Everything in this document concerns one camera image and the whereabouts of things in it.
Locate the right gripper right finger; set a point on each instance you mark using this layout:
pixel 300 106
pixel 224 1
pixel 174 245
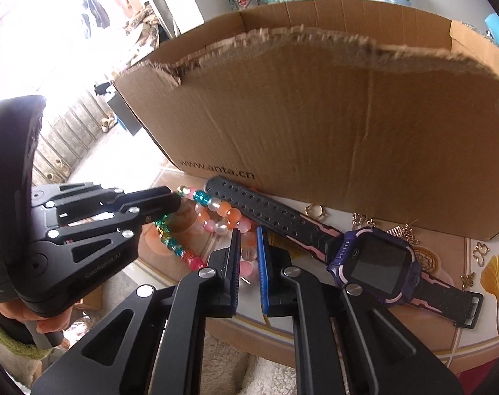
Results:
pixel 345 341

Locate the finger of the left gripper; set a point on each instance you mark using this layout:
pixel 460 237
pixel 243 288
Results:
pixel 154 202

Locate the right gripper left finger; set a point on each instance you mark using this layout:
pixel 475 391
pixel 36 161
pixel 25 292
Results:
pixel 152 343

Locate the purple pink smartwatch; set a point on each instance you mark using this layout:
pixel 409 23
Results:
pixel 386 266

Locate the small gold earring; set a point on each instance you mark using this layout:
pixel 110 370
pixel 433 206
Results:
pixel 467 281

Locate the gold chain earring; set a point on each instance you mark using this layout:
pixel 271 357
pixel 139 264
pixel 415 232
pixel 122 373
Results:
pixel 361 220

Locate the gold butterfly charm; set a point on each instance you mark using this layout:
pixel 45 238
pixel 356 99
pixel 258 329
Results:
pixel 479 253

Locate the gold ring earring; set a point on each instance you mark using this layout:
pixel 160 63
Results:
pixel 315 211

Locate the brown cardboard box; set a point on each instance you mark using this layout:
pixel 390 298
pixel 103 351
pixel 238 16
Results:
pixel 357 105

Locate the left hand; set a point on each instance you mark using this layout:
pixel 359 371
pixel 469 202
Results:
pixel 16 309

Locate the ginkgo pattern tablecloth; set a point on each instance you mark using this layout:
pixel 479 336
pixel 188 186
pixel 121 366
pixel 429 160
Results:
pixel 420 235

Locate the grey cabinet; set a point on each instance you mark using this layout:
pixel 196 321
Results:
pixel 125 115

